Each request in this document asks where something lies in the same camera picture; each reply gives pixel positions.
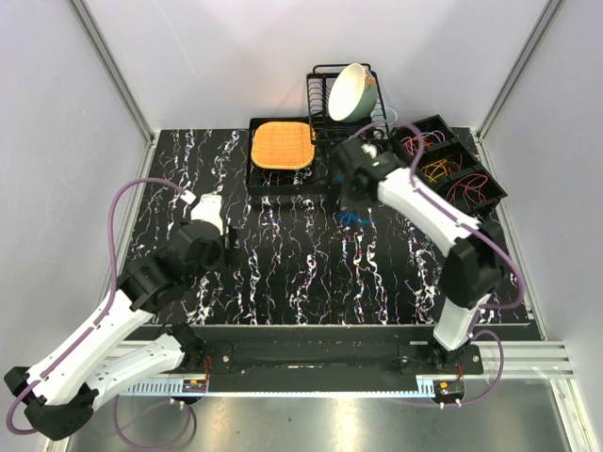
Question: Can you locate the blue cable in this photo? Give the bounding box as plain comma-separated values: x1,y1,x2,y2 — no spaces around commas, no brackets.
336,209,373,227

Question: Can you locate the orange cable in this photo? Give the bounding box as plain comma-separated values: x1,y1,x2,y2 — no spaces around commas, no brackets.
402,134,447,156

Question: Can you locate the yellow cable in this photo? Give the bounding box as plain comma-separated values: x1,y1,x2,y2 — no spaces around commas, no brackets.
421,159,465,185

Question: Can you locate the dark red cable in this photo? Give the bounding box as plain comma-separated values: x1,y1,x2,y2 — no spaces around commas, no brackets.
445,172,491,211

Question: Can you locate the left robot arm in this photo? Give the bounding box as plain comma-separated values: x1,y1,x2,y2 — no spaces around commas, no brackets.
4,219,238,441

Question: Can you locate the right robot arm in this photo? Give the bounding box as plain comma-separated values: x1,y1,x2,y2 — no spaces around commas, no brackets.
334,138,516,374

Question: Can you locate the clear plastic cup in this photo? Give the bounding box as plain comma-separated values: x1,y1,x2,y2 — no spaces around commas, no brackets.
370,106,398,136

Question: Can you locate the orange woven basket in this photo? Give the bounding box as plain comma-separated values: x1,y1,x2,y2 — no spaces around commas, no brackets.
251,121,316,170

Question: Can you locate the black compartment bin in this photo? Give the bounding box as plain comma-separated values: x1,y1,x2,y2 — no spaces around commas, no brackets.
392,115,507,220

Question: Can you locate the cream ceramic bowl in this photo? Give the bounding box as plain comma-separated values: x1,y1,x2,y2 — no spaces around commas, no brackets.
328,63,378,122

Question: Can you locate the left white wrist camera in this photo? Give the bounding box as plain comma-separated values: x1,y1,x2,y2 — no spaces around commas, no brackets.
190,194,225,234

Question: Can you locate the black wire dish rack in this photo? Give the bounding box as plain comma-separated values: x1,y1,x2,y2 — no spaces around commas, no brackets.
306,63,391,146

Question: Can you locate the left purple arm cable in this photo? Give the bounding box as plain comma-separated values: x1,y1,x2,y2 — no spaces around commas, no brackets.
7,178,197,448

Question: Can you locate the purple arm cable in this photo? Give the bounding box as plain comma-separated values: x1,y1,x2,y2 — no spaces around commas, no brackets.
352,121,525,409
7,178,197,448

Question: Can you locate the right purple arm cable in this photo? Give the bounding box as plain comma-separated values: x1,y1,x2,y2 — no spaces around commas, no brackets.
352,121,525,409

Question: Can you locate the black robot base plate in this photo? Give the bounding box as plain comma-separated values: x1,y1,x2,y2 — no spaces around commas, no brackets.
130,323,542,386

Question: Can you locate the slotted cable duct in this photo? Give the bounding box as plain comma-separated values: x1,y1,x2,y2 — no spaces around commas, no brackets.
122,369,457,398

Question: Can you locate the left aluminium frame post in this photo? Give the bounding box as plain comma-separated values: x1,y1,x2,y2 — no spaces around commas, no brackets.
65,0,158,147

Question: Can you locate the aluminium frame post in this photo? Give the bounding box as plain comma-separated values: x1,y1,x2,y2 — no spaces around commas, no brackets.
65,0,158,147
477,0,566,140

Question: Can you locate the right aluminium frame post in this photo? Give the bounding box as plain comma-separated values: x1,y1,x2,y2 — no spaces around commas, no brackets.
477,0,566,140

